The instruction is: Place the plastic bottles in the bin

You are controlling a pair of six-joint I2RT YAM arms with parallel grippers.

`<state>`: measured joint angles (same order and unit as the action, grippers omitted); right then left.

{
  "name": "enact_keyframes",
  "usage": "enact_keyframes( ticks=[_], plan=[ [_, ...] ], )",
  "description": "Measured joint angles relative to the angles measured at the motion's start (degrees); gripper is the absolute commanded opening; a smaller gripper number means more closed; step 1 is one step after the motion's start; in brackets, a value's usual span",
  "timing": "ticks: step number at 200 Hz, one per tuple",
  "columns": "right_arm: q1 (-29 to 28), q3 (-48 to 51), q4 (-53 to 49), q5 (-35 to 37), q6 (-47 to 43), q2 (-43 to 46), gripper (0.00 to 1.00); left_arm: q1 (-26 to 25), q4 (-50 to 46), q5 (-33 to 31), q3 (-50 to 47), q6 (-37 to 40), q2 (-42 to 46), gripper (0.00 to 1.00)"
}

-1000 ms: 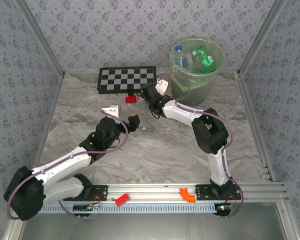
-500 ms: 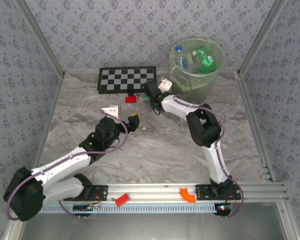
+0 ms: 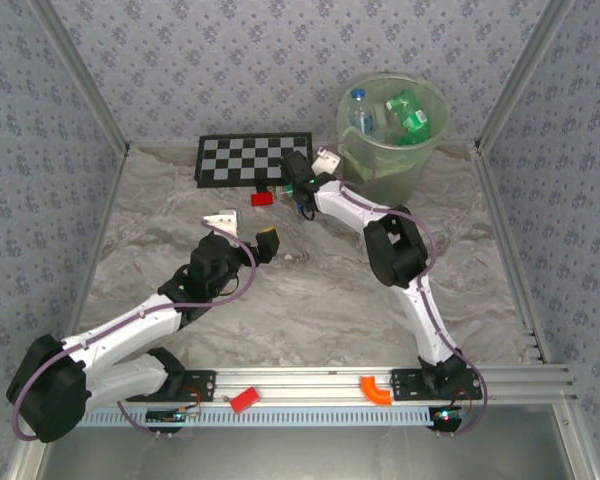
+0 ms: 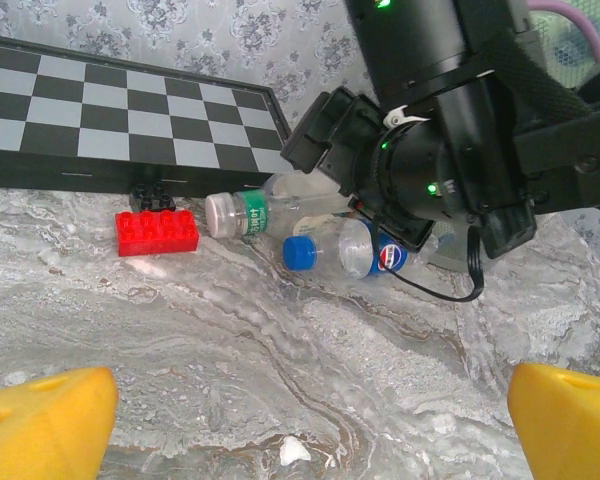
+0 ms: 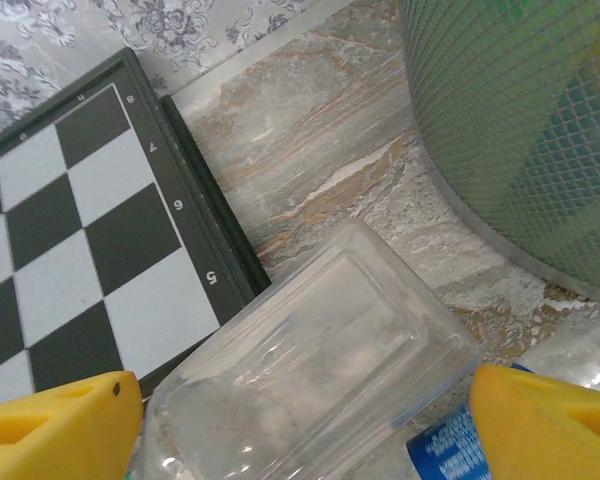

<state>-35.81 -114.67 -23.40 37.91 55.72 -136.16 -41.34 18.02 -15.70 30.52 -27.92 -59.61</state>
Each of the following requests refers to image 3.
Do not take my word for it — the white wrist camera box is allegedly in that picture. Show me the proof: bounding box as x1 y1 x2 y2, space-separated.
202 209 244 237
313 146 343 176

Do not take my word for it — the flat red block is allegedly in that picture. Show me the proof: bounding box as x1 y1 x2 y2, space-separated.
228 385 262 415

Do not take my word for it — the aluminium side rail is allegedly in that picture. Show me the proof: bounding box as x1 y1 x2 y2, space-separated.
472 142 551 364
54 142 131 366

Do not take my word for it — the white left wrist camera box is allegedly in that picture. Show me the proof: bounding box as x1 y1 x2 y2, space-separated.
202 209 244 237

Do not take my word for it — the orange elbow pipe piece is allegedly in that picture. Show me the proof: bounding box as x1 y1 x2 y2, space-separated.
359 374 394 407

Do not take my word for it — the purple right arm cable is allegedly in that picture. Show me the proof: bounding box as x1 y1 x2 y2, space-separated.
317 144 489 437

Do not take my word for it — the clear rectangular plastic container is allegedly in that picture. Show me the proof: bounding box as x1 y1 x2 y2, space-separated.
371 102 399 132

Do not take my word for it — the small circuit board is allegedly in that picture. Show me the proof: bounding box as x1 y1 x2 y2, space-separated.
429 405 464 431
144 407 189 426

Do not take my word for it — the long aluminium base rail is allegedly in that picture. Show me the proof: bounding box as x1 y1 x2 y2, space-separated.
87 364 579 407

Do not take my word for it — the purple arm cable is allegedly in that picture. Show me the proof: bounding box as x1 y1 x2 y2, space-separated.
317 144 489 437
10 222 259 444

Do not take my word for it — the aluminium corner post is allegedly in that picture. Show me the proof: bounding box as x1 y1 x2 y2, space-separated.
474 0 576 151
27 0 131 154

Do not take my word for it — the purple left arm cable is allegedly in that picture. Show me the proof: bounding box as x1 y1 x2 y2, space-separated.
10 222 259 444

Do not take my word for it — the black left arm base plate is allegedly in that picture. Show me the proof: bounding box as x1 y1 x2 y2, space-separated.
124 368 217 403

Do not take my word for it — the clear bottle blue cap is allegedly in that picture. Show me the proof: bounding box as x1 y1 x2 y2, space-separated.
348 88 376 137

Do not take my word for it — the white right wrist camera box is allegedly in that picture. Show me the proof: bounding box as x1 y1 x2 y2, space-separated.
313 146 343 176

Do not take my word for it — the green translucent bin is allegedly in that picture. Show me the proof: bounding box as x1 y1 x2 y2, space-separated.
335 72 451 206

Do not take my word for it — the grey metal sheet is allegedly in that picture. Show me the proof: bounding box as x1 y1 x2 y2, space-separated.
7 404 600 480

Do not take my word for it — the black white checkerboard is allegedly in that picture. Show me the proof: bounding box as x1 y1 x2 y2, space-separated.
194 131 315 194

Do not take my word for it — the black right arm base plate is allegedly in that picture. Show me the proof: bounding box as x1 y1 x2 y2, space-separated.
390 368 484 401

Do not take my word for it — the slotted grey cable duct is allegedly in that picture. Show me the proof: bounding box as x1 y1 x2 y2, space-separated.
77 405 476 429

